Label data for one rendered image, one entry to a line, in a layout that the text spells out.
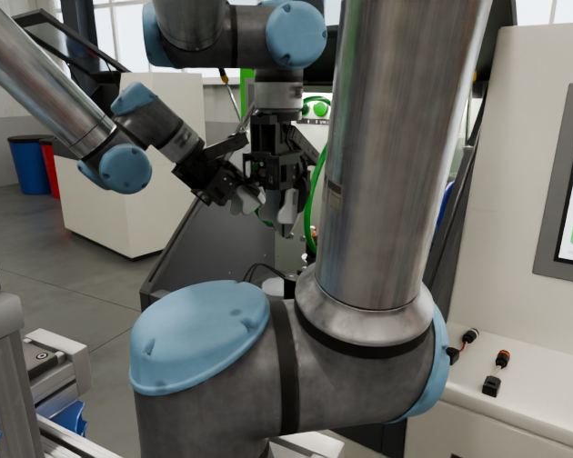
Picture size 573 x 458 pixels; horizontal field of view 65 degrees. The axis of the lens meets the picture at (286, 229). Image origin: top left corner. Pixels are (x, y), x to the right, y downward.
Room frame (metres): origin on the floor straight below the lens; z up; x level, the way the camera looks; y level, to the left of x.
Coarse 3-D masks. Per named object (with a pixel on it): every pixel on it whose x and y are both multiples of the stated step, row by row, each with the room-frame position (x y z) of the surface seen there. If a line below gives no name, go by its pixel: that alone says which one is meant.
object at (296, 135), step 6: (294, 126) 0.73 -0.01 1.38; (294, 132) 0.72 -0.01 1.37; (300, 132) 0.74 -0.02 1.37; (288, 138) 0.72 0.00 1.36; (294, 138) 0.72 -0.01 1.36; (300, 138) 0.74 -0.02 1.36; (306, 138) 0.76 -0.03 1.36; (294, 144) 0.73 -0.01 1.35; (300, 144) 0.74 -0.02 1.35; (306, 144) 0.76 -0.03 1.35; (306, 150) 0.76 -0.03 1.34; (312, 150) 0.78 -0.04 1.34; (312, 156) 0.78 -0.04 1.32; (318, 156) 0.80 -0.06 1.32; (312, 162) 0.78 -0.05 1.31
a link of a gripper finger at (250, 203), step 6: (240, 186) 0.90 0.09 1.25; (240, 192) 0.90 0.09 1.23; (246, 192) 0.91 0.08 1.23; (240, 198) 0.90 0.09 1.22; (246, 198) 0.90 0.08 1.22; (252, 198) 0.91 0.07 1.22; (258, 198) 0.91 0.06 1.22; (264, 198) 0.92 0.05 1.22; (246, 204) 0.90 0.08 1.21; (252, 204) 0.90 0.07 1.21; (258, 204) 0.91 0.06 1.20; (246, 210) 0.89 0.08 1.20; (252, 210) 0.90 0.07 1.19
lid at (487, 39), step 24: (240, 0) 1.20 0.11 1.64; (264, 0) 1.17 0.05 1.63; (312, 0) 1.11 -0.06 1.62; (336, 0) 1.09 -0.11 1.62; (504, 0) 0.91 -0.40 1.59; (336, 24) 1.16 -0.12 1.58; (504, 24) 0.96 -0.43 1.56; (336, 48) 1.22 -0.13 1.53; (480, 48) 1.05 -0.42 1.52; (312, 72) 1.36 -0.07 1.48; (480, 72) 1.12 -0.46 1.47
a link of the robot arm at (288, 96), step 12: (264, 84) 0.70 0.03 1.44; (276, 84) 0.69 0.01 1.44; (288, 84) 0.69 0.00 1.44; (300, 84) 0.71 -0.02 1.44; (264, 96) 0.70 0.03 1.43; (276, 96) 0.69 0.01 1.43; (288, 96) 0.69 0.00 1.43; (300, 96) 0.72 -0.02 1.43; (264, 108) 0.70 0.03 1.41; (276, 108) 0.69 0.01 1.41; (288, 108) 0.70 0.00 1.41; (300, 108) 0.72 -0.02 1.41
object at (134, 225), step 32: (32, 32) 4.19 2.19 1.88; (64, 32) 3.84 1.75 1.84; (96, 64) 4.31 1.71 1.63; (96, 96) 4.72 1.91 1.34; (160, 96) 3.81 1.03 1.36; (192, 96) 4.05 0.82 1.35; (192, 128) 4.04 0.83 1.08; (64, 160) 4.22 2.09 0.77; (160, 160) 3.78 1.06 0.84; (64, 192) 4.30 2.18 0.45; (96, 192) 3.83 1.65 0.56; (160, 192) 3.76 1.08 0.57; (96, 224) 3.89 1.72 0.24; (128, 224) 3.52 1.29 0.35; (160, 224) 3.74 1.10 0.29; (128, 256) 3.54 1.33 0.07
